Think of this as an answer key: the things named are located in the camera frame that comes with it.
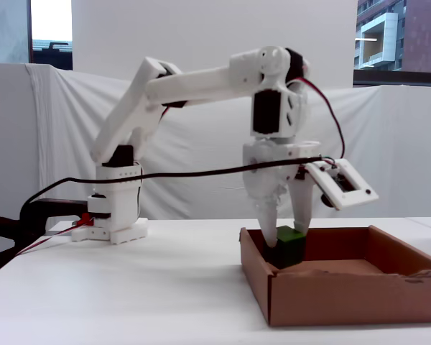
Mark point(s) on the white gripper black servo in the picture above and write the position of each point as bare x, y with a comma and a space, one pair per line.
263, 177

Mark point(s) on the green cube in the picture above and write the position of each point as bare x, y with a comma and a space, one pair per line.
291, 248

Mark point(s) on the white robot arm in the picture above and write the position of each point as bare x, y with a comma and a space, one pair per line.
201, 81

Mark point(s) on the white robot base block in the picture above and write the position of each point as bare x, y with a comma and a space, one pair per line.
125, 233

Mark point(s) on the brown cardboard box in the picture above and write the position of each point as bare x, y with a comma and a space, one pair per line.
345, 302

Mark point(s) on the white cloth backdrop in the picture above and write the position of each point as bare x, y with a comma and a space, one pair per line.
208, 136

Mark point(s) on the building outside window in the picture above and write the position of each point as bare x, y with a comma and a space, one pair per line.
416, 32

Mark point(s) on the black table clamp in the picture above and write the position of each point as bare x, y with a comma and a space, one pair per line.
57, 206

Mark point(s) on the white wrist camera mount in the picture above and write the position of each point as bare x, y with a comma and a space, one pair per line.
355, 197

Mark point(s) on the dark window rail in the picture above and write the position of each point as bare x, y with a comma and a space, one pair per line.
398, 78

